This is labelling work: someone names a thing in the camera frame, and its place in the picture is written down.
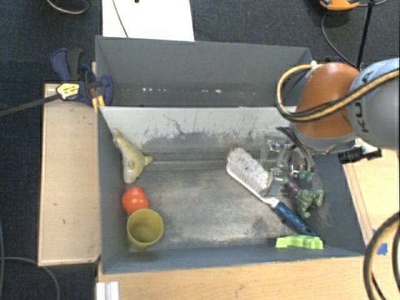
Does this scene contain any yellow-green plastic cup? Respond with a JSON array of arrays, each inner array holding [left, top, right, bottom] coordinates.
[[126, 208, 165, 251]]

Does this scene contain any black cylinder on white bracket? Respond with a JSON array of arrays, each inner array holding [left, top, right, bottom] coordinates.
[[338, 139, 383, 164]]

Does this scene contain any pale green toy figure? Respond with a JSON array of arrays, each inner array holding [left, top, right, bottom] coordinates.
[[111, 128, 154, 185]]

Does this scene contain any orange rubber toy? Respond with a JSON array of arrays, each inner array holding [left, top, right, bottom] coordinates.
[[121, 186, 151, 216]]

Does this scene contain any pale wood board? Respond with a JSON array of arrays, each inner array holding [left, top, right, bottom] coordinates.
[[37, 82, 103, 267]]

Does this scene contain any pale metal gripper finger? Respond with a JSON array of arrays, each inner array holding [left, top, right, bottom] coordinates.
[[259, 146, 278, 168], [267, 167, 285, 197]]

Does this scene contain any grey metal bin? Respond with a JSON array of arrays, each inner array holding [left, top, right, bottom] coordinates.
[[94, 35, 367, 275]]

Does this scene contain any lime green flat toy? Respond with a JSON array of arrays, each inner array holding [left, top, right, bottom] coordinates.
[[274, 234, 324, 251]]

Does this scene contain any white brush with blue handle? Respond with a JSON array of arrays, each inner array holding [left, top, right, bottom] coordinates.
[[225, 147, 317, 237]]

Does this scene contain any green and purple toy figure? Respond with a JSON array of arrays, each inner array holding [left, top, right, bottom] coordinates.
[[282, 175, 326, 220]]

